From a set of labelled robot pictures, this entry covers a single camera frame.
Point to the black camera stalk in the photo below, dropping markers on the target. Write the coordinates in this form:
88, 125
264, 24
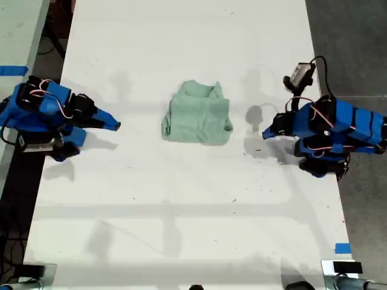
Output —
297, 87

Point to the metal clamp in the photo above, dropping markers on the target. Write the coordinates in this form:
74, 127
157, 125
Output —
21, 285
353, 283

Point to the black rounded lump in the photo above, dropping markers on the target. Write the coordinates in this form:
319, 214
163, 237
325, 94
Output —
300, 286

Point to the small black box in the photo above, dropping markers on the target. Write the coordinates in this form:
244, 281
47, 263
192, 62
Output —
34, 270
347, 267

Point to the short blue tape strip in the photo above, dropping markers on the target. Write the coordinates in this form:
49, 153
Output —
343, 248

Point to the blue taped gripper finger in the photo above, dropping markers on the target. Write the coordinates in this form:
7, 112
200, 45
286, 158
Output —
269, 130
104, 125
270, 136
107, 116

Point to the long blue tape strip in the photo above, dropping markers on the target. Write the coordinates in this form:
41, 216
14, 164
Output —
12, 70

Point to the pale green T-shirt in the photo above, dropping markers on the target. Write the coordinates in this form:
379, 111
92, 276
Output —
196, 121

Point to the pale side table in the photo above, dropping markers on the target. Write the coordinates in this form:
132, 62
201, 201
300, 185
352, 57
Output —
15, 39

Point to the black camera box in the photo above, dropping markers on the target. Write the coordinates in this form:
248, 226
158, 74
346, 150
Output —
36, 144
302, 72

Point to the black round knob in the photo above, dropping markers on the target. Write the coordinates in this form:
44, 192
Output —
196, 287

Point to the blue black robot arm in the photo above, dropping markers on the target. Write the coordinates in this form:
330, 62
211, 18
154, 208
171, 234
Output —
36, 111
341, 130

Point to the white plate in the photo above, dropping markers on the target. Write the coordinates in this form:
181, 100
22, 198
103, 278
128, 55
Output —
327, 267

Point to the grey plate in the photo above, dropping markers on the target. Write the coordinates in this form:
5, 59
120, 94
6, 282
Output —
50, 272

